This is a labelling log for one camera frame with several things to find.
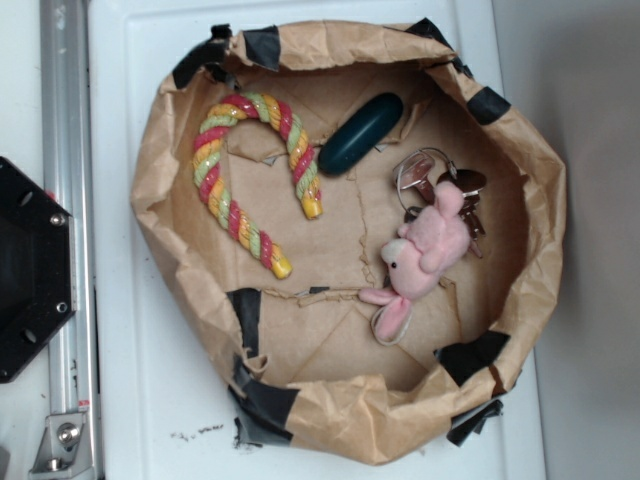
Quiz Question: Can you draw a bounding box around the pink plush bunny keychain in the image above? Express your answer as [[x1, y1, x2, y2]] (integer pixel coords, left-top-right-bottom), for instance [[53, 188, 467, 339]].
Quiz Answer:
[[358, 181, 471, 345]]

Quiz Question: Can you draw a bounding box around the dark teal oval case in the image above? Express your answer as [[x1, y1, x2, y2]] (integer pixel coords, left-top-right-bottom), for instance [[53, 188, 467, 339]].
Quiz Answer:
[[318, 92, 404, 176]]

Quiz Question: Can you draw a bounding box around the metal key bunch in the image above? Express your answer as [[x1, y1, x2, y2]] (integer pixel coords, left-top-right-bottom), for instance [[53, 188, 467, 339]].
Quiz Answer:
[[393, 147, 487, 258]]

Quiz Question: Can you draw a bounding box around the brown paper bag bin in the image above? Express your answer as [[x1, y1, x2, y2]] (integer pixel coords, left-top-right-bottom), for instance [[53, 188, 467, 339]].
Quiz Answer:
[[131, 20, 566, 465]]

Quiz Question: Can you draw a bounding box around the metal corner bracket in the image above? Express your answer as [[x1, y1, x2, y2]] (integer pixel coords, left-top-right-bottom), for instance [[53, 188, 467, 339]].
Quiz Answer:
[[28, 412, 92, 479]]

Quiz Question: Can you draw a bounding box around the aluminium extrusion rail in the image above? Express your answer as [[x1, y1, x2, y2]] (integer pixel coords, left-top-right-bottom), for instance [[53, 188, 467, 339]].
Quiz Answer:
[[39, 1, 104, 479]]

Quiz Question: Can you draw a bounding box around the white plastic tray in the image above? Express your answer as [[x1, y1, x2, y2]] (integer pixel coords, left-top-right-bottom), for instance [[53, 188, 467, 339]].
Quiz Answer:
[[88, 1, 546, 479]]

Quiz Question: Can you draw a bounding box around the multicolored twisted rope toy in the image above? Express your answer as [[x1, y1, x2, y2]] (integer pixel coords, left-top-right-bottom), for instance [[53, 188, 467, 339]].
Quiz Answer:
[[191, 92, 323, 280]]

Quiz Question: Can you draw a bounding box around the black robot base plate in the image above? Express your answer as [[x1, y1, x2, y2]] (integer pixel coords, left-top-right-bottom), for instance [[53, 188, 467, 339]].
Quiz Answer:
[[0, 157, 74, 384]]

